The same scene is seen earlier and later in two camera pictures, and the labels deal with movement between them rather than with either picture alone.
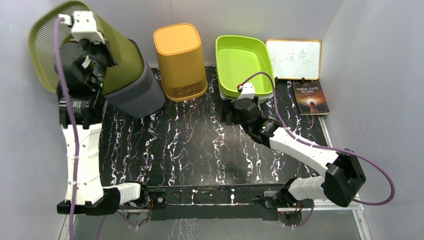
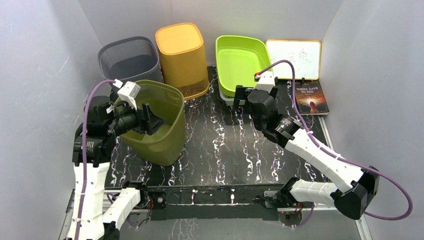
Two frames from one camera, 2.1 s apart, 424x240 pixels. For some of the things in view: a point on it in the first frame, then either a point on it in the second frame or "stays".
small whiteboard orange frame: (295, 59) stays
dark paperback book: (310, 98) stays
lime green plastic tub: (238, 58) stays
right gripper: (228, 105) → (241, 94)
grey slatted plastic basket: (142, 100) → (129, 59)
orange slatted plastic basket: (178, 49) stays
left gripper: (85, 44) → (147, 122)
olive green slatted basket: (127, 74) → (167, 110)
